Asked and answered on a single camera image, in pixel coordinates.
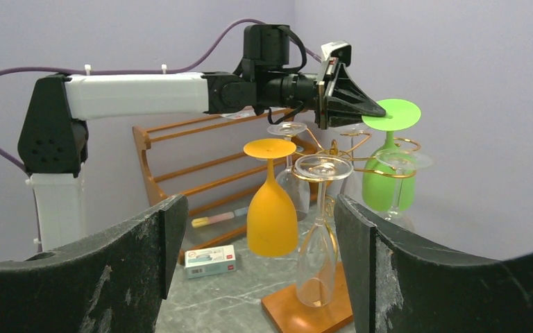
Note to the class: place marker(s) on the orange wooden shelf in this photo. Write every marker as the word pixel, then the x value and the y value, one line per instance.
pixel 202 159

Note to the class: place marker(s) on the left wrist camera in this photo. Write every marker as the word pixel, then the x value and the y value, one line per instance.
pixel 341 50

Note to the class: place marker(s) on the orange plastic goblet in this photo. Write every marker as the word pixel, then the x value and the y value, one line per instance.
pixel 271 222

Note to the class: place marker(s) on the clear wine glass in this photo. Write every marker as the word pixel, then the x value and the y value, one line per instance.
pixel 297 189
pixel 317 257
pixel 405 163

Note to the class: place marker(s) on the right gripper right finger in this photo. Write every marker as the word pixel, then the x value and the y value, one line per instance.
pixel 399 281

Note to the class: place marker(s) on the gold wire glass rack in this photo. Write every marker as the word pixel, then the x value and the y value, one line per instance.
pixel 360 162

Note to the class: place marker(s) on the wooden rack base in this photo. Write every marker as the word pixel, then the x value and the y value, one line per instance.
pixel 289 315

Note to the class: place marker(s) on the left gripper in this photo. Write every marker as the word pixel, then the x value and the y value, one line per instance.
pixel 339 101

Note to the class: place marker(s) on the small clear glass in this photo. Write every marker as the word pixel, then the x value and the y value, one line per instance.
pixel 358 134

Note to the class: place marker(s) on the green plastic goblet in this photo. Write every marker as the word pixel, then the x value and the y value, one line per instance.
pixel 386 174

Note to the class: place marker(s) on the blue pink toothbrush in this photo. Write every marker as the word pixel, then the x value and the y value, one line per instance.
pixel 208 220

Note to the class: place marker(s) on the small white packet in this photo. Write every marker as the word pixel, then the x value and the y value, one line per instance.
pixel 210 261

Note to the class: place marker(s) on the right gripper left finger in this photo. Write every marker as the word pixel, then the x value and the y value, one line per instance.
pixel 111 281

